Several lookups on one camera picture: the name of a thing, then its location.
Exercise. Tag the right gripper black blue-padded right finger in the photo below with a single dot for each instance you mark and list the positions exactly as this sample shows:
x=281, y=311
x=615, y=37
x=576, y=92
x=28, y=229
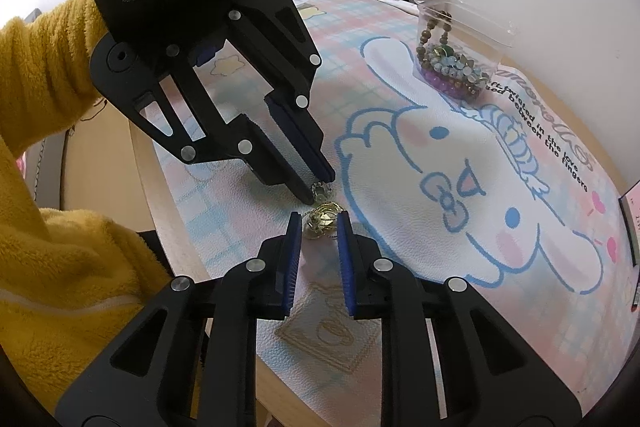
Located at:
x=448, y=357

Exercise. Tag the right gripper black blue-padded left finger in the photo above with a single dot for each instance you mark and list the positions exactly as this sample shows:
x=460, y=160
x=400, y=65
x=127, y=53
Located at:
x=188, y=358

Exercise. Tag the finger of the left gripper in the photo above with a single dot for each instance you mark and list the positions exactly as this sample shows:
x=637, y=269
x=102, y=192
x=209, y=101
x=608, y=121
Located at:
x=250, y=144
x=303, y=133

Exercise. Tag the clear plastic container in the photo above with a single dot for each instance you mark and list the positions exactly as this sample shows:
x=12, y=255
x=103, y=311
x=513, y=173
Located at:
x=459, y=47

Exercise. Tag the pastel cartoon dog desk mat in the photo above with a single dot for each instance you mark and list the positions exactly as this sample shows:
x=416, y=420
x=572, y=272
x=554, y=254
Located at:
x=502, y=194

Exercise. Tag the pink desk calendar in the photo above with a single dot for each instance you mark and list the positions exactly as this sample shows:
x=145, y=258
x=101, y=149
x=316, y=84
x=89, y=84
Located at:
x=629, y=204

